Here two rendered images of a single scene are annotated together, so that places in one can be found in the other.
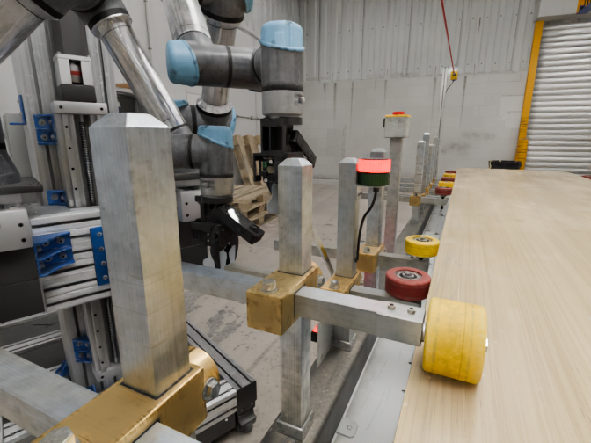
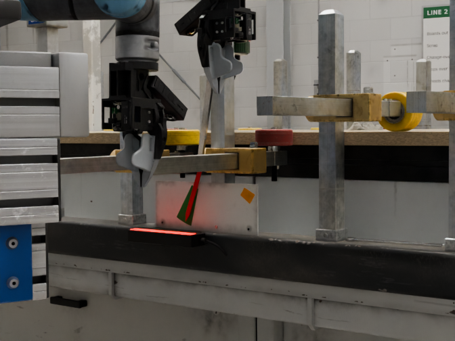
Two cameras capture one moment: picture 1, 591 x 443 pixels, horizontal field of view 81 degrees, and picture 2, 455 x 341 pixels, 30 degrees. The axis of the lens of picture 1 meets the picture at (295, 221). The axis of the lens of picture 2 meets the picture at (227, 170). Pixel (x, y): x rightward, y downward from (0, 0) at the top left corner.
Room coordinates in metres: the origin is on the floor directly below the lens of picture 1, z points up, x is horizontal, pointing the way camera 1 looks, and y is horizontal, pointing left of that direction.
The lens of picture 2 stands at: (0.37, 1.58, 0.92)
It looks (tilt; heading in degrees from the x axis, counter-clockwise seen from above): 3 degrees down; 280
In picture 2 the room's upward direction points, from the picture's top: 1 degrees counter-clockwise
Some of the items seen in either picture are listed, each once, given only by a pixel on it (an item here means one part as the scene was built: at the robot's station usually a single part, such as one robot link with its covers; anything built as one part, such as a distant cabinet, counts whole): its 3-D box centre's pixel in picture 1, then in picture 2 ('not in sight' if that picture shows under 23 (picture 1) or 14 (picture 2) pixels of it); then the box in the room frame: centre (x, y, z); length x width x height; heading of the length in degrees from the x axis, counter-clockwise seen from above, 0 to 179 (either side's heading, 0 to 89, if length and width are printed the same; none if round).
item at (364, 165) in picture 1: (374, 164); not in sight; (0.66, -0.15, 1.10); 0.06 x 0.06 x 0.02
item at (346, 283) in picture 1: (344, 288); (232, 160); (0.66, -0.10, 0.85); 0.14 x 0.06 x 0.05; 154
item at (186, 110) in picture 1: (173, 120); not in sight; (1.19, 0.41, 1.21); 0.13 x 0.12 x 0.14; 115
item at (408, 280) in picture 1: (405, 301); (273, 153); (0.59, -0.21, 0.85); 0.08 x 0.08 x 0.11
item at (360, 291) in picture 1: (312, 287); (221, 162); (0.67, -0.04, 0.84); 0.43 x 0.03 x 0.04; 64
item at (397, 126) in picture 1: (397, 127); (47, 13); (1.14, -0.33, 1.18); 0.07 x 0.07 x 0.08; 64
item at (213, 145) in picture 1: (215, 151); (137, 4); (0.78, 0.18, 1.12); 0.09 x 0.08 x 0.11; 94
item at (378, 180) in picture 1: (373, 177); (235, 47); (0.66, -0.15, 1.08); 0.06 x 0.06 x 0.02
